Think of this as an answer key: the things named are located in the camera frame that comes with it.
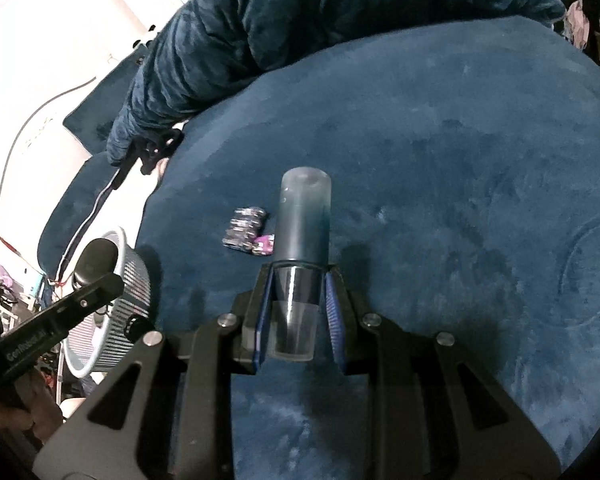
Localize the pack of batteries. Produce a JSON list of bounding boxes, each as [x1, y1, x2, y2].
[[222, 206, 269, 251]]

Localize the grey cable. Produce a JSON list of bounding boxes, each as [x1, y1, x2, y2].
[[0, 77, 97, 223]]

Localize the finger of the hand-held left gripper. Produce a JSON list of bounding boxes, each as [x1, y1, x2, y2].
[[55, 274, 126, 333]]

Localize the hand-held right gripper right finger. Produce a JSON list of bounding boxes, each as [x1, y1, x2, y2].
[[324, 264, 561, 480]]

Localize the black cloth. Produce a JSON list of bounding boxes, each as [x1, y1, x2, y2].
[[125, 127, 186, 176]]

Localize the flat plush blue blanket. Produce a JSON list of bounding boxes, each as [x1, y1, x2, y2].
[[37, 15, 600, 480]]

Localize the white mattress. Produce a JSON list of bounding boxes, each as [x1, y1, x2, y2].
[[0, 0, 196, 241]]

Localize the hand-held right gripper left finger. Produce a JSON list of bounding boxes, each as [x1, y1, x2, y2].
[[45, 262, 277, 480]]

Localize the light blue mesh basket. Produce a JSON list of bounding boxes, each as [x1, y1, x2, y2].
[[62, 227, 153, 378]]

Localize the white cable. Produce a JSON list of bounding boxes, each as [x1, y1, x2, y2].
[[57, 157, 131, 281]]

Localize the bunched blue blanket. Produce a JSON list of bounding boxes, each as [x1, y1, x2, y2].
[[105, 0, 566, 166]]

